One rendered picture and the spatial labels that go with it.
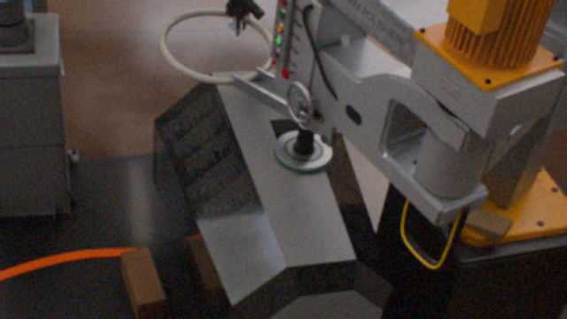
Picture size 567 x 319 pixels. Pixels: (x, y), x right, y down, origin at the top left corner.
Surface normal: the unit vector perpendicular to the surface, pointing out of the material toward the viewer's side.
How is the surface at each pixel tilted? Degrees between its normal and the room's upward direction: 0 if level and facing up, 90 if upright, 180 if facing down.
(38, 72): 90
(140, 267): 0
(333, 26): 90
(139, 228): 0
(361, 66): 4
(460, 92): 90
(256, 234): 45
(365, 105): 90
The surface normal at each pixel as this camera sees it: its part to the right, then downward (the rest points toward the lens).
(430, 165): -0.78, 0.34
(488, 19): 0.55, 0.59
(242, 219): -0.59, -0.46
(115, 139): 0.11, -0.75
